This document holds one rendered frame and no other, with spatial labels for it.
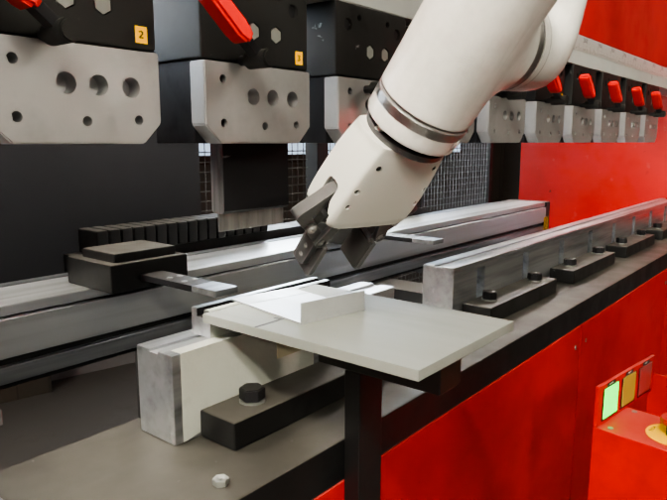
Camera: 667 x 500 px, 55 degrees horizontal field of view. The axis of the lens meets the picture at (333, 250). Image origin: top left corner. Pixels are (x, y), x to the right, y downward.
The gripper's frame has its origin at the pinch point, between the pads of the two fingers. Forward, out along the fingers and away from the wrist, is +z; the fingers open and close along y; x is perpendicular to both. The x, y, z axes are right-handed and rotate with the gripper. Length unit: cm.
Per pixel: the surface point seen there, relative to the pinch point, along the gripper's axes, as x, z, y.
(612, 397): 21, 14, -46
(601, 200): -56, 60, -204
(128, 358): -142, 255, -80
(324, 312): 4.3, 4.4, 1.4
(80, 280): -23.0, 29.7, 13.7
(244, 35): -15.6, -13.3, 8.1
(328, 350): 10.4, 0.9, 6.4
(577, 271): -7, 26, -86
